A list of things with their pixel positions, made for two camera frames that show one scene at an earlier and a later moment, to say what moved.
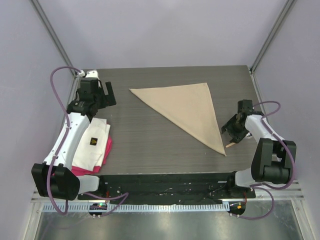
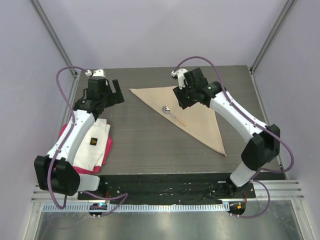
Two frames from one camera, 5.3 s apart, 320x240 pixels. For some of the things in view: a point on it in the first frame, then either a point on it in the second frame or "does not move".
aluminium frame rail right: [293, 192] does not move
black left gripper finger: [110, 99] -> [118, 95]
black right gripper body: [239, 127] -> [191, 90]
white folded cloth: [90, 151] does not move
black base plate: [171, 188] does not move
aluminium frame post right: [289, 6] does not move
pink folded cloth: [78, 171] does not move
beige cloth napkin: [190, 104] does not move
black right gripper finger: [230, 125] -> [184, 97]
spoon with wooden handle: [230, 144] -> [167, 110]
